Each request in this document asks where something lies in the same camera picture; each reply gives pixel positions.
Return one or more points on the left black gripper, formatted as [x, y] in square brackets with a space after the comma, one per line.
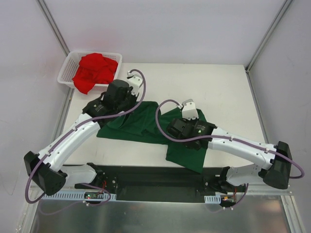
[129, 97]

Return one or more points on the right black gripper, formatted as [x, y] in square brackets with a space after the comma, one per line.
[185, 126]

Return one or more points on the green t shirt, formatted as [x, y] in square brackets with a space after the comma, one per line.
[140, 126]

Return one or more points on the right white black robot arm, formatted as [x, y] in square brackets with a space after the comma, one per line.
[269, 163]

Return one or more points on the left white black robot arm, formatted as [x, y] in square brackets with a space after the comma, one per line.
[46, 168]

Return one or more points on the red t shirt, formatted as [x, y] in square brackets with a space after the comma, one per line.
[94, 69]

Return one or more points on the white plastic basket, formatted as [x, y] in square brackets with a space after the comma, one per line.
[71, 63]

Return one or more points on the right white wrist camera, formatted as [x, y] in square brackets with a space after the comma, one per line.
[188, 110]

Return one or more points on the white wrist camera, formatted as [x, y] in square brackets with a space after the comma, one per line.
[188, 110]
[135, 81]

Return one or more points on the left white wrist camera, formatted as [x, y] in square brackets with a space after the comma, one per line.
[135, 81]

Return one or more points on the right slotted cable duct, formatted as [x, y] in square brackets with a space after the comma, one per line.
[216, 199]

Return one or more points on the slotted cable duct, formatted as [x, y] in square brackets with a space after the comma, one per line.
[80, 195]
[216, 199]

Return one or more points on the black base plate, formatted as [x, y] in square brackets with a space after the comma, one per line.
[161, 184]

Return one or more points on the left slotted cable duct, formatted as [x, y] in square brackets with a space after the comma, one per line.
[80, 195]

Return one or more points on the left aluminium corner post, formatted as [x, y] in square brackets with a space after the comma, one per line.
[53, 25]

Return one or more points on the aluminium corner post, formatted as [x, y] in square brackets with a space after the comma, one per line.
[53, 25]
[271, 29]

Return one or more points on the right aluminium corner post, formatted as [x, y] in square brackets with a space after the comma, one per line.
[271, 29]

